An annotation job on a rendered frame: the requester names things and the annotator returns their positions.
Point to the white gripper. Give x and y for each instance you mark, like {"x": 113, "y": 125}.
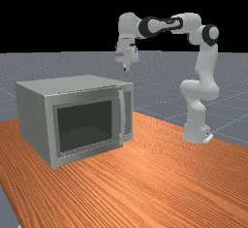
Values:
{"x": 127, "y": 54}

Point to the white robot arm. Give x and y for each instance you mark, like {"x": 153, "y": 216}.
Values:
{"x": 203, "y": 67}

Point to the grey microwave oven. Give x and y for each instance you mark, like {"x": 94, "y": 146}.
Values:
{"x": 45, "y": 109}

